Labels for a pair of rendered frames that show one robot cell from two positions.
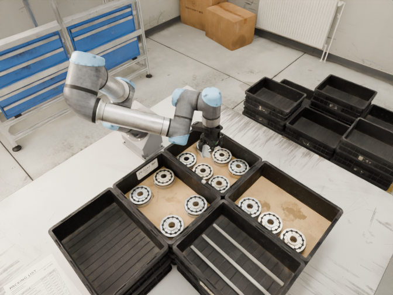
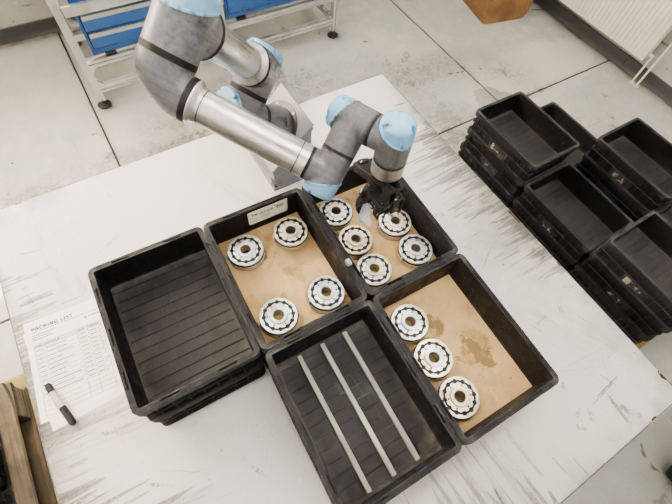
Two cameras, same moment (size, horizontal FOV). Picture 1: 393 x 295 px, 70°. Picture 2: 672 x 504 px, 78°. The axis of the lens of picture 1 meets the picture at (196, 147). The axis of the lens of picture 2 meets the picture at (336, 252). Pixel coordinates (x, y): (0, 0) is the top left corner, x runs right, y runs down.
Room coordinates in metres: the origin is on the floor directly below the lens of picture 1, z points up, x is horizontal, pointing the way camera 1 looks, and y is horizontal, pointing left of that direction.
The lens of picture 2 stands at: (0.23, -0.06, 1.90)
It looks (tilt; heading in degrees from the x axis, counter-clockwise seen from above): 61 degrees down; 7
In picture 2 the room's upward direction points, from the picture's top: 9 degrees clockwise
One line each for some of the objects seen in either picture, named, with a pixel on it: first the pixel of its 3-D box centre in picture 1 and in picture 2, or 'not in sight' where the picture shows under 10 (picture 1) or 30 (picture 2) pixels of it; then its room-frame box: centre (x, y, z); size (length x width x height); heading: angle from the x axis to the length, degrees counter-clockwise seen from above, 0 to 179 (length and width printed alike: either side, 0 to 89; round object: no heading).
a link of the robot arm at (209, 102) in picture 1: (210, 103); (393, 139); (0.87, -0.06, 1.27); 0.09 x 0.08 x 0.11; 71
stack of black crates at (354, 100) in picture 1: (335, 112); (619, 186); (1.86, -1.21, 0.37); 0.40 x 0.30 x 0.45; 46
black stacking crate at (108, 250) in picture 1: (110, 245); (177, 318); (0.49, 0.35, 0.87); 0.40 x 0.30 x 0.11; 44
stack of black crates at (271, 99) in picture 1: (270, 114); (506, 160); (1.85, -0.64, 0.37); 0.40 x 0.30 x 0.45; 46
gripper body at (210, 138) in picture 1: (211, 133); (383, 189); (0.87, -0.07, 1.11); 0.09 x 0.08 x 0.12; 43
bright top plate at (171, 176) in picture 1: (164, 177); (290, 231); (0.84, 0.16, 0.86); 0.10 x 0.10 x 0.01
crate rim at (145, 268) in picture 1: (107, 239); (172, 311); (0.49, 0.35, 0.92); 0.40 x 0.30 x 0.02; 44
